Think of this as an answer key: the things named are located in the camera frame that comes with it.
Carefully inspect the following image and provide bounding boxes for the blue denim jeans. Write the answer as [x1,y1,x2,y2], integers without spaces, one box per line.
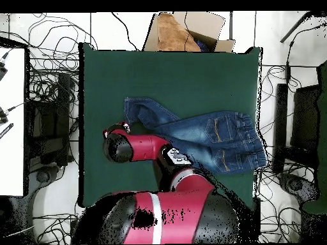
[123,96,268,175]

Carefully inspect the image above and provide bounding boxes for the dark blue fabric item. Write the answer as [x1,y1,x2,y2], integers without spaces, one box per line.
[195,38,211,52]

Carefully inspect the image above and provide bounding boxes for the black office chair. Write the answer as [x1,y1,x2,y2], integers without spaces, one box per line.
[273,83,321,205]
[26,72,75,187]

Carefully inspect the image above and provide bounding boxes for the dark green table cloth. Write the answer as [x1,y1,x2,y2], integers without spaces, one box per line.
[78,41,264,210]

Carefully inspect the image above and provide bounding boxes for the brown cloth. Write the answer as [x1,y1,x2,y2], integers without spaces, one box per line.
[157,12,202,52]

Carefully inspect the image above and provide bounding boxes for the white table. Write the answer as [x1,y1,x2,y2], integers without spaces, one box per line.
[0,47,26,197]

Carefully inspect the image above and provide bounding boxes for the black label strip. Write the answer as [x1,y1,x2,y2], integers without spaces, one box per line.
[0,122,14,140]

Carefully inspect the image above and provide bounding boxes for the cardboard box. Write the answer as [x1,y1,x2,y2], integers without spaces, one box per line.
[142,11,236,53]

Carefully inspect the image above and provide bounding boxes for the black slanted rod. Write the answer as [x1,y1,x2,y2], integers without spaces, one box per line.
[279,11,312,43]

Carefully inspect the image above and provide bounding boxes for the green covered side table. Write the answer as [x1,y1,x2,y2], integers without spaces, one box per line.
[302,59,327,215]

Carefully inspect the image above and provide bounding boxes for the black cable tangle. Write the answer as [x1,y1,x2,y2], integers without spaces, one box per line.
[256,64,316,243]
[25,12,99,103]
[33,212,79,245]

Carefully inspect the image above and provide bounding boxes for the single black cable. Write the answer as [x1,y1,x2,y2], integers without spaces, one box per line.
[110,11,140,51]

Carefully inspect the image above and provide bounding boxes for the black device with cable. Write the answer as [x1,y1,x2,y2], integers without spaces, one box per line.
[0,100,29,126]

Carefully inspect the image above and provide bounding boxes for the thin black cable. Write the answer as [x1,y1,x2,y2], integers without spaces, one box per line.
[183,11,193,50]

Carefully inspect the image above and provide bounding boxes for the black connector with cable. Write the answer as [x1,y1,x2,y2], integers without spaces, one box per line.
[0,49,12,81]

